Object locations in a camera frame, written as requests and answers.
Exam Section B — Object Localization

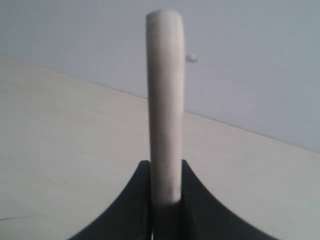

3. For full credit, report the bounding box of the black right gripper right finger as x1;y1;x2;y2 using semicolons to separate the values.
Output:
179;159;275;240

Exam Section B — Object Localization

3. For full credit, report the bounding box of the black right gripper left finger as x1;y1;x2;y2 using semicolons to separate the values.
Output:
71;160;153;240

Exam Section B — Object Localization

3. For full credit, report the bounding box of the wooden paint brush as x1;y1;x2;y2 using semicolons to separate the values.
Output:
146;9;185;206

